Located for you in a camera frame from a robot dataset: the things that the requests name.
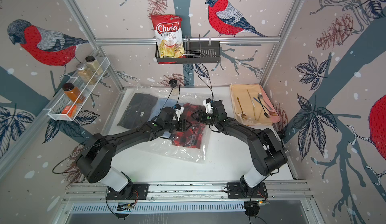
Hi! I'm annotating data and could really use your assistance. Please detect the small orange box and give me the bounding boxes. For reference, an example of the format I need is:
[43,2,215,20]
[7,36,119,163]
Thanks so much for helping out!
[61,104,77,118]

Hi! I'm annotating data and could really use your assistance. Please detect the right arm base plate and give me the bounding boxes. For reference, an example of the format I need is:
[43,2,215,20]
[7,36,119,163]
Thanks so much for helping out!
[224,182,268,199]

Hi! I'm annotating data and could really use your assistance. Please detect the orange spice jar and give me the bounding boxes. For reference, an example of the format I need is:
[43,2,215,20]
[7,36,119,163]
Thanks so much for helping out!
[62,82,84,104]

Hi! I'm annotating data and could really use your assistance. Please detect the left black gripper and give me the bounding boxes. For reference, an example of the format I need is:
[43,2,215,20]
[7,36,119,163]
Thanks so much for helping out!
[164,119,193,133]

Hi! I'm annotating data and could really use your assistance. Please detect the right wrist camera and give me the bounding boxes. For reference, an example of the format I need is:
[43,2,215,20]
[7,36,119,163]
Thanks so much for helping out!
[203,98,213,114]

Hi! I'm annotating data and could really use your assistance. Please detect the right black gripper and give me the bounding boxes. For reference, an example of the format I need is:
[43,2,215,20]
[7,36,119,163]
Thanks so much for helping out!
[190,110,219,126]

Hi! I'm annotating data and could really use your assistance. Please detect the spice jar on table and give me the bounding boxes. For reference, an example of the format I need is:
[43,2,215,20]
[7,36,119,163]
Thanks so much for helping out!
[168,79,179,96]

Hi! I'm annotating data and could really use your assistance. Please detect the left camera cable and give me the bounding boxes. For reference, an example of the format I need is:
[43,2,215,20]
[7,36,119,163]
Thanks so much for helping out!
[162,83,181,108]

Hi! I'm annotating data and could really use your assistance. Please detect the red cassava chips bag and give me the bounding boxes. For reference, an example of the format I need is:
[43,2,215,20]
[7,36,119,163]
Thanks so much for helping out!
[150,15,185,59]

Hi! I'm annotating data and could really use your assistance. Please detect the light blue shirt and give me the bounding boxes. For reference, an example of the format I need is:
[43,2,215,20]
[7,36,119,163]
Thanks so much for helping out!
[148,98,193,120]

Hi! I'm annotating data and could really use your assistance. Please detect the gold chopstick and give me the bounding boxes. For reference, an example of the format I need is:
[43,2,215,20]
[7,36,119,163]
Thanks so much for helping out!
[247,89,257,121]

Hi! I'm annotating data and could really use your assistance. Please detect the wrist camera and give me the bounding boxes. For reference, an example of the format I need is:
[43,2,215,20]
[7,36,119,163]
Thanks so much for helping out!
[175,104,184,121]
[203,98,213,114]

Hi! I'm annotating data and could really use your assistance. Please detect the clear plastic vacuum bag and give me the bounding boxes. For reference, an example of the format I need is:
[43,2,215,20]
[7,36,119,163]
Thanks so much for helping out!
[109,86,211,164]

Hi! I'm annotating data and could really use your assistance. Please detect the black wire wall basket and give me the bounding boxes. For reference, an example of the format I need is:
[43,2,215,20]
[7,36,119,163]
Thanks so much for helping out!
[155,36,221,64]

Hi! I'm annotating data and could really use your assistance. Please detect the red black plaid shirt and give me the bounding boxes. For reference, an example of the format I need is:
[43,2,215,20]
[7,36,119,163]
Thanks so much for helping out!
[172,103,206,149]

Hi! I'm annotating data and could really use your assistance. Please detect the black spoon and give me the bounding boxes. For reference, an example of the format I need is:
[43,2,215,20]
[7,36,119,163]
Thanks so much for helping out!
[253,96,271,119]

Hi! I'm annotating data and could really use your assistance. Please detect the spice jar black lid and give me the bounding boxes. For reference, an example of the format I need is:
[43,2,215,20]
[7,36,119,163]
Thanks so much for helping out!
[85,56,104,75]

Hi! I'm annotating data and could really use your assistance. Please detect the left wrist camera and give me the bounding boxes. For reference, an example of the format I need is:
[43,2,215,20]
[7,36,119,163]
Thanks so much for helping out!
[175,104,184,121]

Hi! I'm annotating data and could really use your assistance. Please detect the camera cable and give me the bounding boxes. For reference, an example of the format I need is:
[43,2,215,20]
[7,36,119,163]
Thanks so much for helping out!
[197,75,215,101]
[162,83,181,108]

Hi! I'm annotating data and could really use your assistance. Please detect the silver spoon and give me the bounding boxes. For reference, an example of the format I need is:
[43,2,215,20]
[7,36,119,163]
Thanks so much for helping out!
[258,93,272,113]

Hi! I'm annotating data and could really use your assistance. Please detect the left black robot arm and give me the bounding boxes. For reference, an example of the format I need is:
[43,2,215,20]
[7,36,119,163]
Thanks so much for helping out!
[75,107,192,199]

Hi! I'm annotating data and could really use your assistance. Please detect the dark grey pinstripe shirt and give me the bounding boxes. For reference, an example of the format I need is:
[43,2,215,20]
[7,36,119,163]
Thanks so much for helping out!
[117,93,158,130]

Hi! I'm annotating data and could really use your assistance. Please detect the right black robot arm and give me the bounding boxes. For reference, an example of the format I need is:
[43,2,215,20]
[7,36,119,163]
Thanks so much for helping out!
[192,99,287,193]

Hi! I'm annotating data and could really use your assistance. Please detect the spice jar silver lid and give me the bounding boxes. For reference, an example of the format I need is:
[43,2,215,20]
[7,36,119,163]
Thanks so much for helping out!
[76,63,97,85]

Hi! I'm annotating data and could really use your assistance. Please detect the clear acrylic wall shelf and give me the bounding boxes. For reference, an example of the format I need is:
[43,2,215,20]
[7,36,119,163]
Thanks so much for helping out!
[48,56,110,121]

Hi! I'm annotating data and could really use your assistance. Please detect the pink tray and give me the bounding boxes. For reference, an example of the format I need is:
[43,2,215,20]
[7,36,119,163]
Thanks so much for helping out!
[254,84,280,124]

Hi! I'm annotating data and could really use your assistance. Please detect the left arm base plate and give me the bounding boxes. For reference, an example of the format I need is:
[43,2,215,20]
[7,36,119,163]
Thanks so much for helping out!
[106,183,150,201]

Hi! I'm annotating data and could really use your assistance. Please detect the right camera cable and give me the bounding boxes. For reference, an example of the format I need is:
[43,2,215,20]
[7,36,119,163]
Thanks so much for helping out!
[197,75,215,101]

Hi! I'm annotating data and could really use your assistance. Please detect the gold spoon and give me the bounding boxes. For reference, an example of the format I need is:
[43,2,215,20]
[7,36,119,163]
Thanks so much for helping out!
[237,97,248,120]

